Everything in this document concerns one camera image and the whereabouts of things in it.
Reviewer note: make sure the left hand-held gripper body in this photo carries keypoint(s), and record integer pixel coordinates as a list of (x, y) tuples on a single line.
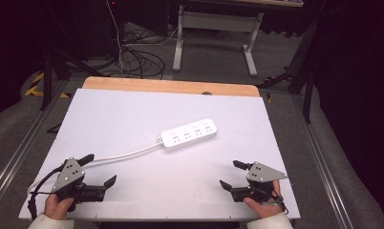
[(69, 175)]

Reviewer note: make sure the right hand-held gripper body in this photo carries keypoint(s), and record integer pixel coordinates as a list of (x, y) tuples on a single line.
[(261, 173)]

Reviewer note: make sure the white power strip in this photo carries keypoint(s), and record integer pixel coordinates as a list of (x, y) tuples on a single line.
[(189, 134)]

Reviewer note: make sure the person's left hand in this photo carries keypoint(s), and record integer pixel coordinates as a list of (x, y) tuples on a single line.
[(54, 206)]

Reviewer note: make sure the person's right hand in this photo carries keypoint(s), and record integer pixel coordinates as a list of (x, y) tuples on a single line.
[(266, 208)]

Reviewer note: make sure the white table sheet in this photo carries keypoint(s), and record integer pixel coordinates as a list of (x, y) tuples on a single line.
[(167, 178)]

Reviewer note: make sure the black table grommet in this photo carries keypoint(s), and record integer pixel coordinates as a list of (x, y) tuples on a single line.
[(207, 93)]

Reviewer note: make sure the yellow black floor tape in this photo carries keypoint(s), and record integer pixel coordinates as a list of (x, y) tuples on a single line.
[(35, 89)]

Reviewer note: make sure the black tripod stand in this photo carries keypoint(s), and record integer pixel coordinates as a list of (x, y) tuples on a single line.
[(48, 73)]

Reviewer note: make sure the black metal stand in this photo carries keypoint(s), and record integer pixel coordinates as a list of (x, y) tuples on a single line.
[(308, 79)]

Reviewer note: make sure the wooden desk top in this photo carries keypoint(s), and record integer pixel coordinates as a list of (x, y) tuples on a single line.
[(263, 2)]

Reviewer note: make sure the aluminium floor rail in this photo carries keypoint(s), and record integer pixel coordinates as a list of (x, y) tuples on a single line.
[(24, 140), (324, 165)]

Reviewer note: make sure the white metal desk frame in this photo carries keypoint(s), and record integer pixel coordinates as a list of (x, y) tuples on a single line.
[(212, 20)]

